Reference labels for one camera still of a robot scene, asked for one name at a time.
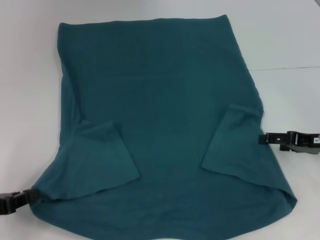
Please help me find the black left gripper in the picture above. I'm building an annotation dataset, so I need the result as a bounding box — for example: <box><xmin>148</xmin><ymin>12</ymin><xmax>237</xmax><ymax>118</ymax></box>
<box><xmin>0</xmin><ymin>189</ymin><xmax>40</xmax><ymax>216</ymax></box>

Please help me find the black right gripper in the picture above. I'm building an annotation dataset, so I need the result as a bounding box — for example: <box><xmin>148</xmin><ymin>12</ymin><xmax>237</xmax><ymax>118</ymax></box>
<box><xmin>258</xmin><ymin>130</ymin><xmax>320</xmax><ymax>156</ymax></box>

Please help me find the teal blue shirt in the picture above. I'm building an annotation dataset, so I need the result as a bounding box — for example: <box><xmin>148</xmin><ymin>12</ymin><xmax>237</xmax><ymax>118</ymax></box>
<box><xmin>29</xmin><ymin>14</ymin><xmax>298</xmax><ymax>240</ymax></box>

